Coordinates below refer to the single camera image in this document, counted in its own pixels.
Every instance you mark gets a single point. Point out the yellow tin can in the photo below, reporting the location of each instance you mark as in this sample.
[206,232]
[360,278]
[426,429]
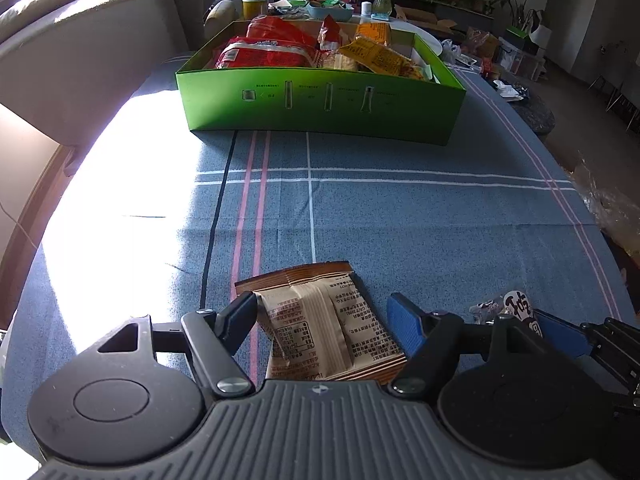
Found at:
[254,8]

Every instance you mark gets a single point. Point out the blue striped tablecloth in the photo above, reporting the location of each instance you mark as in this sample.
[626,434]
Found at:
[161,221]

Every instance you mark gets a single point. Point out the blue plastic basket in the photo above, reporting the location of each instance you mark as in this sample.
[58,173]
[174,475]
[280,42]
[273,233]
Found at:
[339,11]

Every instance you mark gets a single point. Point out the green cardboard box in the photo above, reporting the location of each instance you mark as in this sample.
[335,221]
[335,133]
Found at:
[318,100]

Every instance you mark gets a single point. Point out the brown silver snack packet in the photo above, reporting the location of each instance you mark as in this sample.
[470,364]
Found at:
[321,327]

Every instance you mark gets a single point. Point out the open cardboard box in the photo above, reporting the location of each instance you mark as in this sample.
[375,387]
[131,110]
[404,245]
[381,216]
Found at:
[425,20]

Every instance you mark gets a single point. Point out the red checkered snack pack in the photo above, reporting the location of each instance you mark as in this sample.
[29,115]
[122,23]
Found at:
[246,52]

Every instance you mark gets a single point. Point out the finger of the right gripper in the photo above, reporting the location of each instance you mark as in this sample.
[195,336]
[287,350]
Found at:
[564,336]

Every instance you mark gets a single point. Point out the white round coffee table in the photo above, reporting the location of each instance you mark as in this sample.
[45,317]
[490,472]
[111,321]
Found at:
[429,39]

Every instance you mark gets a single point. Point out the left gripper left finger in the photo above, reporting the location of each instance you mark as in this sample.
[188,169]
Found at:
[213,338]

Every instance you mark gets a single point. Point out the red rice cracker bag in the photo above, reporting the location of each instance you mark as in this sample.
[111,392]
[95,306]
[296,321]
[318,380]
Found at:
[273,28]

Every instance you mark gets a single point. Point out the small orange snack packet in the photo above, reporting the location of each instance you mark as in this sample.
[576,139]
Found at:
[378,32]

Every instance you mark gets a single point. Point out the beige sofa armchair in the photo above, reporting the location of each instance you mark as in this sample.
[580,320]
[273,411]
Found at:
[67,66]

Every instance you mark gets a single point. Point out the dark marble round table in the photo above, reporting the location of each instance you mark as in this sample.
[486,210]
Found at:
[530,107]

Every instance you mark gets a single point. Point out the small red white snack packet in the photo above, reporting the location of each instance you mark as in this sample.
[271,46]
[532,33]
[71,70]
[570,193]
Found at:
[331,37]

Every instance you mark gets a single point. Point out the yellow egg snack packet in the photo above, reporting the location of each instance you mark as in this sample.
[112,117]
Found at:
[380,59]

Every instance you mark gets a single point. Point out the black white snack packet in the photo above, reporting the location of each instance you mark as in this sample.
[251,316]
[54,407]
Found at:
[514,303]

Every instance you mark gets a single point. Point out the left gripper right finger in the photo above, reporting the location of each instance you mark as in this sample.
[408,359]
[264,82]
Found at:
[430,343]

